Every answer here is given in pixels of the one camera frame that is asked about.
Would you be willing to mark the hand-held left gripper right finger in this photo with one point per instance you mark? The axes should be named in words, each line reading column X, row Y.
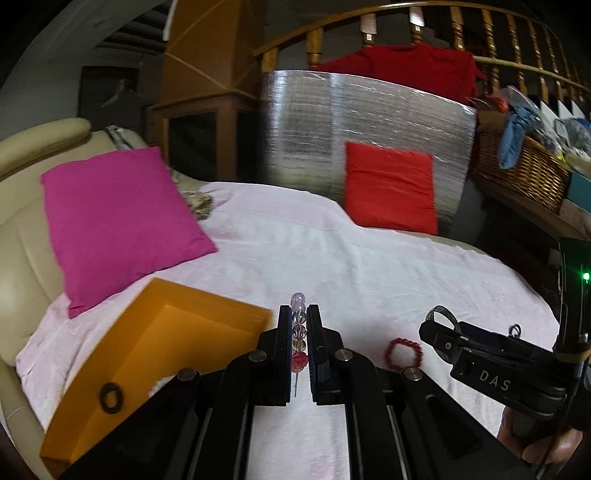
column 318, row 355

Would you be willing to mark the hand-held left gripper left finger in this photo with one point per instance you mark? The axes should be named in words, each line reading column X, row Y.
column 280, row 350

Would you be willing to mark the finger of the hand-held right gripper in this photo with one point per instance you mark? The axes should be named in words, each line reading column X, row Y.
column 438, row 337
column 485, row 336

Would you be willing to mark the silver metal bangle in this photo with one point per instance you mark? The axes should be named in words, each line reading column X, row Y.
column 444, row 310

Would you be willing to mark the orange box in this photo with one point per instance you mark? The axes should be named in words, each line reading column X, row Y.
column 175, row 332

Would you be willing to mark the person's right hand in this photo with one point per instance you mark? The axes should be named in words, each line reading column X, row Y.
column 531, row 438

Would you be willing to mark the wooden bench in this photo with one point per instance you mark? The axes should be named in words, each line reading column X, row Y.
column 521, row 207

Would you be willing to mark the red cushion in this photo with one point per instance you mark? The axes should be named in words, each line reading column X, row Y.
column 392, row 184

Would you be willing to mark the floral patterned cloth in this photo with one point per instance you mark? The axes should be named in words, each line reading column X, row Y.
column 198, row 203

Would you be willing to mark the wicker basket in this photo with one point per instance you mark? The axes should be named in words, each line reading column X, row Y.
column 531, row 170

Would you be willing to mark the blue cloth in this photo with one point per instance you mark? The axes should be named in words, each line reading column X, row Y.
column 512, row 138

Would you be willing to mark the magenta cushion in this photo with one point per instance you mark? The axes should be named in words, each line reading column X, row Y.
column 120, row 221

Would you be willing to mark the silver foil insulation panel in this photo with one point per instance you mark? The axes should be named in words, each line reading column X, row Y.
column 304, row 138

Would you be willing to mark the pile of plastic bags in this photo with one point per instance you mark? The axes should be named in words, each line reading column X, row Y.
column 570, row 134

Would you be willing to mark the red cloth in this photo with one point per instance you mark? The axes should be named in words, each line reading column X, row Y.
column 415, row 69

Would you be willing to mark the grey striped cloth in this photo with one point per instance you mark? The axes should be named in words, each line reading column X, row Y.
column 117, row 136

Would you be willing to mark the beige leather sofa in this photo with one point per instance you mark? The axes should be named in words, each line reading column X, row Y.
column 23, row 240

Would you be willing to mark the wooden stair railing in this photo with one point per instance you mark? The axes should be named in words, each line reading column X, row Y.
column 277, row 45

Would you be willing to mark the dark framed picture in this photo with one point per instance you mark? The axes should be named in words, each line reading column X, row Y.
column 111, row 92

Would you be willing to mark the wooden cabinet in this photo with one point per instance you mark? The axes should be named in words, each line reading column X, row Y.
column 203, row 46

